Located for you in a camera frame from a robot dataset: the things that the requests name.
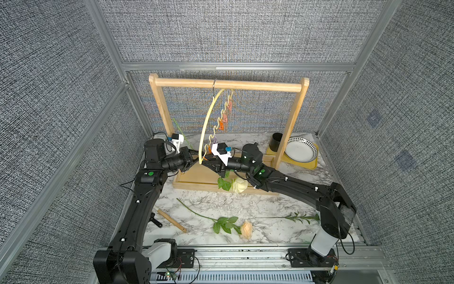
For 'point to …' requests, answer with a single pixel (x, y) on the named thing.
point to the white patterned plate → (301, 149)
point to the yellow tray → (311, 164)
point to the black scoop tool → (154, 220)
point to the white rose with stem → (237, 184)
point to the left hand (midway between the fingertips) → (207, 152)
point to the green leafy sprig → (297, 216)
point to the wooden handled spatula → (175, 222)
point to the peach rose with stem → (245, 229)
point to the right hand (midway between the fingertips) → (202, 154)
